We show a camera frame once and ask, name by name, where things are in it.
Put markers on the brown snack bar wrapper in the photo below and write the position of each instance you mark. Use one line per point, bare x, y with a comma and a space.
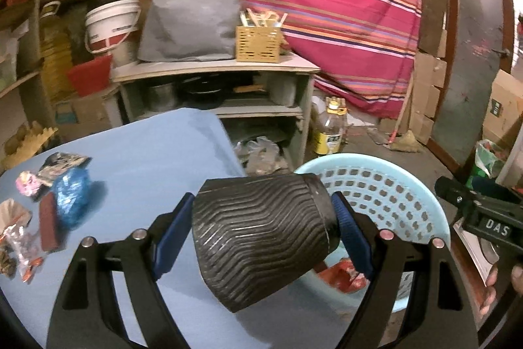
49, 222

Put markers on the red striped cloth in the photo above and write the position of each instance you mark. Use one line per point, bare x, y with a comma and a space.
327, 5

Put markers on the green plastic bag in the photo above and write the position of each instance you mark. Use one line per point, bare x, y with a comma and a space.
488, 159

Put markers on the white plastic bucket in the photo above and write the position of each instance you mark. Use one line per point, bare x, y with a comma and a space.
110, 22

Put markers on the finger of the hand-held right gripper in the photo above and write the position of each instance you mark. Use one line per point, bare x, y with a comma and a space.
453, 191

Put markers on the beige crumpled paper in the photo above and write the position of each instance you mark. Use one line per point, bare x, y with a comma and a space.
14, 212

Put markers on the straw broom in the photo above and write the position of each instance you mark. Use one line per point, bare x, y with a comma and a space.
404, 136

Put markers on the dark printed wrapper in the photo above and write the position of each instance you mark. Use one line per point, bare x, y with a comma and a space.
63, 165

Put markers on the pink wrapper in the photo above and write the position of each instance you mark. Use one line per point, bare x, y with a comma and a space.
30, 185

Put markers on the clear plastic bags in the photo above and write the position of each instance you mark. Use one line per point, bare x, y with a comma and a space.
261, 157

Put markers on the yellow oil bottle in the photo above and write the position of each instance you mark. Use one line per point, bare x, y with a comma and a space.
329, 132

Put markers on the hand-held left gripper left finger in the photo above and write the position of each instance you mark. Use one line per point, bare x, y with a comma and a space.
173, 227

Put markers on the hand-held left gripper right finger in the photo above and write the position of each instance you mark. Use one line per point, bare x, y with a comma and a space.
352, 231

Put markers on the black ribbed paper cup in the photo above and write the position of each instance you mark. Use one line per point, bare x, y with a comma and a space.
261, 234

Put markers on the red wrapper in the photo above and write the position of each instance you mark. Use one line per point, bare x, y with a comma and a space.
341, 277

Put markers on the large yellow oil jug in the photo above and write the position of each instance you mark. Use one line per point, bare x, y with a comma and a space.
57, 50

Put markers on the yellow egg tray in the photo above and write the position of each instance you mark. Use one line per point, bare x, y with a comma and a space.
28, 146

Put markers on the light blue plastic basket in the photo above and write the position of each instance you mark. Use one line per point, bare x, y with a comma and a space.
380, 189

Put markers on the grey door panel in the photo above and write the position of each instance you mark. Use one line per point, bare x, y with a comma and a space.
470, 46

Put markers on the black pan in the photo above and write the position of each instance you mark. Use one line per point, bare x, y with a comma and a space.
204, 91

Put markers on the small metal pot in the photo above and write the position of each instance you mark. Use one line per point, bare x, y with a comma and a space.
161, 95

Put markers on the grey fabric cover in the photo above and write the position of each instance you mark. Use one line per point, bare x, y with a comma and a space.
188, 22

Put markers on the yellow woven utensil basket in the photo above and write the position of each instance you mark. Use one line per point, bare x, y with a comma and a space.
258, 44

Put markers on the wooden cabinet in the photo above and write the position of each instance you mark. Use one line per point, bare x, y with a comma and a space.
212, 69

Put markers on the person's right hand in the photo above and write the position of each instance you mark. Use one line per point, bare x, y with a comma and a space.
490, 289

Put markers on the blue plastic wrapper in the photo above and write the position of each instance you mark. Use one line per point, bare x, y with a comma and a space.
72, 197

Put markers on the red woven basket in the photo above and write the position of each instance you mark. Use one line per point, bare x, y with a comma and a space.
90, 77

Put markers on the clear foil wrapper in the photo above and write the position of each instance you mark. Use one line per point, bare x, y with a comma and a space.
22, 251

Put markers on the wooden shelf unit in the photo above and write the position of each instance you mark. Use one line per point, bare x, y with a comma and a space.
30, 46

